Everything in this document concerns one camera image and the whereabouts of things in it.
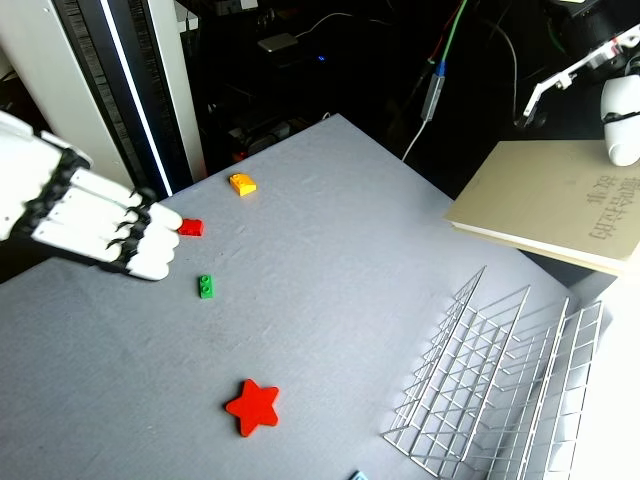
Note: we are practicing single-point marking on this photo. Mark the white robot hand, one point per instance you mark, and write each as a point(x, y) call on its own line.
point(622, 125)
point(90, 210)

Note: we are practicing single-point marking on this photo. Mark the beige paperback book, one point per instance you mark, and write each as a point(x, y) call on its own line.
point(540, 205)

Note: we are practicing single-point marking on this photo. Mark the red toy brick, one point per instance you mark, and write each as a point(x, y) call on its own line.
point(191, 228)

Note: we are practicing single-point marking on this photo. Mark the white robot body column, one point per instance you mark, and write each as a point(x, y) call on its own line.
point(60, 75)

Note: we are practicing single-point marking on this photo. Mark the green toy brick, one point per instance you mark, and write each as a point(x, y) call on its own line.
point(206, 286)

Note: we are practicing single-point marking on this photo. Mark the orange toy brick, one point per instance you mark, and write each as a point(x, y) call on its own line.
point(242, 184)

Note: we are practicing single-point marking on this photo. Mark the grey power box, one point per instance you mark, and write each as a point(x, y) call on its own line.
point(277, 42)

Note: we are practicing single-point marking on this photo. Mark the grey table cloth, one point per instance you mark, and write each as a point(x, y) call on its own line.
point(325, 300)

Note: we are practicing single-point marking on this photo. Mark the red star block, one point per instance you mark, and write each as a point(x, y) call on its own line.
point(252, 407)

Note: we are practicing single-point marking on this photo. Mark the blue toy brick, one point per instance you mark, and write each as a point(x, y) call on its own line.
point(357, 476)

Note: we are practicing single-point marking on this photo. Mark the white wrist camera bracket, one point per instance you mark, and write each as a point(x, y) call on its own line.
point(565, 77)

